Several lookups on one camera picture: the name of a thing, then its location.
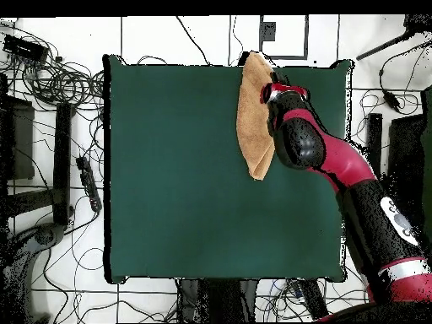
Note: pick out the orange terry towel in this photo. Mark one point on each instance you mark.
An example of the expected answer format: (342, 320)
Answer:
(253, 128)

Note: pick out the black power strip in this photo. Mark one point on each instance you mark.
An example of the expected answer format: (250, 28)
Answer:
(314, 298)
(88, 184)

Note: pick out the black tripod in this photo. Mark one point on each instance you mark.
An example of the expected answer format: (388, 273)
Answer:
(416, 22)

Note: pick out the black metal stand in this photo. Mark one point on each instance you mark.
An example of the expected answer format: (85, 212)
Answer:
(374, 135)
(63, 162)

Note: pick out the dark green table cloth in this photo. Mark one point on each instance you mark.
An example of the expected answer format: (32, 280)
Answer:
(175, 175)

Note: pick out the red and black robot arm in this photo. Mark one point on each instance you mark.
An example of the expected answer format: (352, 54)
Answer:
(344, 162)

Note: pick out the black adapter box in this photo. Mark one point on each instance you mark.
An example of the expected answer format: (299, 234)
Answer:
(25, 49)

